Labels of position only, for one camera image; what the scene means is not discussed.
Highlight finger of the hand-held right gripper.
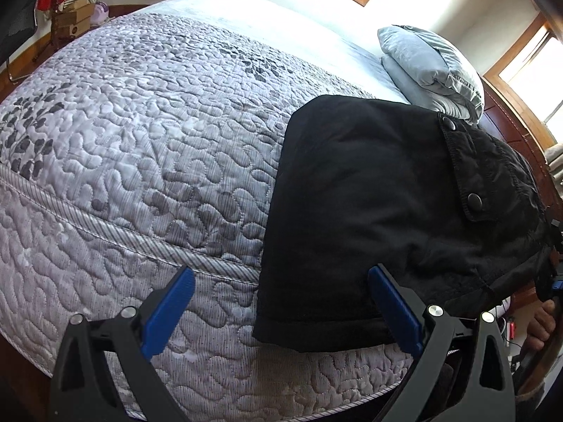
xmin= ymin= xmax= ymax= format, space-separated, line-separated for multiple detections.
xmin=534 ymin=209 xmax=563 ymax=302

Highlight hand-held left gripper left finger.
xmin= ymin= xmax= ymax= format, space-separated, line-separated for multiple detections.
xmin=48 ymin=266 xmax=196 ymax=422

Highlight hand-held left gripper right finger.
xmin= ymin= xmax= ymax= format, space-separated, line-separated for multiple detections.
xmin=368 ymin=264 xmax=516 ymax=422

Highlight black quilted pants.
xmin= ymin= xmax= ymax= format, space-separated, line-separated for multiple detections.
xmin=252 ymin=94 xmax=556 ymax=353

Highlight person's right hand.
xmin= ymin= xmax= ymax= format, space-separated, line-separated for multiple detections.
xmin=527 ymin=298 xmax=557 ymax=351

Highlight wooden headboard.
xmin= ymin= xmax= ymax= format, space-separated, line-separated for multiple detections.
xmin=479 ymin=77 xmax=563 ymax=229

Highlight grey quilted bed mattress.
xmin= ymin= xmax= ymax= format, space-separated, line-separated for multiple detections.
xmin=0 ymin=0 xmax=441 ymax=420

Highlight folded grey duvet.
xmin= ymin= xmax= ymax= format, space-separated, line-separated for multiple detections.
xmin=377 ymin=24 xmax=485 ymax=124

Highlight large cardboard box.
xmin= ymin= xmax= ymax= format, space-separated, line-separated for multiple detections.
xmin=52 ymin=12 xmax=89 ymax=39

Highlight small cardboard box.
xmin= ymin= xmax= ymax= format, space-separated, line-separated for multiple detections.
xmin=62 ymin=1 xmax=95 ymax=18

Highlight black mesh chair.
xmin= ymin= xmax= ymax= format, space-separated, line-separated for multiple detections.
xmin=0 ymin=0 xmax=38 ymax=84

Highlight narrow wooden window frame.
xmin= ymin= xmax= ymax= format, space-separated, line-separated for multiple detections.
xmin=484 ymin=9 xmax=563 ymax=150

